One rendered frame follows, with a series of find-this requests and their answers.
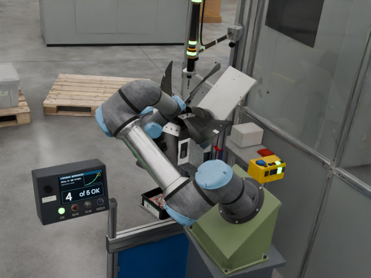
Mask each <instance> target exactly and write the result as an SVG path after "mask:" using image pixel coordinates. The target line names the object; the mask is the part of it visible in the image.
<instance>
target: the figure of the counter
mask: <svg viewBox="0 0 371 278"><path fill-rule="evenodd" d="M61 195H62V204H67V203H70V202H75V201H76V196H75V190H74V189H72V190H67V191H62V192H61Z"/></svg>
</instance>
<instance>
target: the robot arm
mask: <svg viewBox="0 0 371 278"><path fill-rule="evenodd" d="M152 107H153V108H155V109H157V111H156V112H155V113H153V108H152ZM185 108H186V104H185V103H184V101H183V100H182V99H181V98H180V97H179V96H178V95H175V96H173V97H170V96H169V95H168V94H166V93H165V92H163V91H162V90H161V88H160V86H159V85H158V84H157V83H155V82H154V81H151V80H148V79H138V80H134V81H130V82H127V83H126V84H124V85H123V86H122V87H120V89H118V90H117V91H116V92H115V93H114V94H113V95H112V96H111V97H109V98H108V99H107V100H106V101H105V102H103V103H102V104H101V106H100V107H99V108H98V109H97V110H96V111H95V118H96V121H97V123H98V125H99V127H100V128H101V129H102V131H103V132H105V134H106V135H107V136H108V137H115V138H116V139H117V140H122V141H123V142H124V143H125V144H126V145H127V147H128V148H129V150H131V152H132V154H133V155H134V157H135V158H137V159H138V161H139V162H140V163H141V164H142V166H143V167H144V168H145V169H146V170H147V172H148V173H149V174H150V175H151V177H152V178H153V179H154V181H155V182H156V183H157V184H158V186H159V187H160V188H161V189H162V191H163V199H164V200H165V204H164V208H165V210H166V211H167V213H168V214H169V215H170V216H171V217H172V218H173V219H174V220H175V221H176V222H178V223H179V224H181V225H183V226H190V225H191V224H192V223H194V222H195V221H197V220H198V219H199V218H201V217H202V216H203V215H204V214H205V213H207V212H208V211H209V210H210V209H212V208H213V207H214V206H215V205H216V204H217V203H220V206H221V208H222V210H223V211H224V213H225V214H227V215H228V216H229V217H231V218H234V219H240V218H244V217H246V216H248V215H249V214H250V213H252V212H253V210H254V209H255V208H256V206H257V204H258V201H259V192H258V189H257V188H256V186H255V185H254V184H253V183H251V182H250V181H248V180H244V179H241V178H240V177H239V176H238V175H237V174H236V173H235V172H234V171H233V170H232V169H231V167H230V166H229V165H227V164H226V163H224V162H223V161H221V160H218V159H212V160H209V161H206V162H204V163H203V164H202V165H201V166H200V167H199V168H198V169H197V172H196V174H195V179H194V180H193V181H191V180H190V179H189V178H186V177H182V176H181V175H180V173H179V172H178V171H177V170H176V168H175V167H174V166H173V165H172V163H171V162H170V161H169V160H168V158H167V157H166V156H165V155H164V154H163V151H166V150H168V149H167V145H166V142H165V141H164V139H163V134H162V128H163V127H164V126H166V125H167V124H168V123H169V122H170V121H171V120H172V119H173V118H175V117H176V116H177V115H178V114H179V113H181V112H182V111H183V110H184V109H185ZM162 142H163V143H162ZM164 145H166V148H165V146H164ZM164 148H165V149H164Z"/></svg>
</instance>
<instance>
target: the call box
mask: <svg viewBox="0 0 371 278"><path fill-rule="evenodd" d="M261 159H262V160H264V161H265V164H266V165H267V166H268V167H266V168H265V167H264V166H263V165H259V164H258V163H257V161H258V160H261ZM277 161H281V159H279V158H278V157H276V156H275V155H271V156H266V157H262V158H257V159H252V160H250V163H249V167H248V174H249V175H250V176H251V177H252V178H254V179H255V180H257V181H258V182H259V183H260V184H263V183H267V182H270V181H274V180H278V179H282V178H283V176H284V172H282V173H278V174H273V175H269V174H270V171H271V170H272V169H277V168H281V167H286V163H280V164H276V165H272V166H269V165H268V163H272V162H277ZM265 171H269V174H268V176H267V177H265V176H264V174H265Z"/></svg>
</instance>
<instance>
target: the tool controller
mask: <svg viewBox="0 0 371 278"><path fill-rule="evenodd" d="M31 174H32V179H33V187H34V195H35V203H36V211H37V216H38V218H39V219H40V221H41V223H42V225H43V226H44V225H47V224H52V223H56V222H61V221H65V220H70V219H73V218H77V217H82V216H86V215H90V214H94V213H98V212H102V211H107V210H109V196H108V184H107V171H106V165H105V164H104V163H102V162H101V161H100V160H98V159H97V158H96V159H90V160H86V161H80V162H74V163H68V164H62V165H56V166H52V167H46V168H40V169H34V170H32V171H31ZM72 189H74V190H75V196H76V201H75V202H70V203H67V204H62V195H61V192H62V191H67V190H72ZM98 199H103V201H104V202H103V204H102V205H98V204H97V200H98ZM87 201H89V202H91V206H90V207H89V208H85V206H84V203H85V202H87ZM74 204H76V205H78V210H77V211H72V210H71V206H72V205H74ZM60 207H63V208H65V212H64V213H63V214H59V213H58V209H59V208H60Z"/></svg>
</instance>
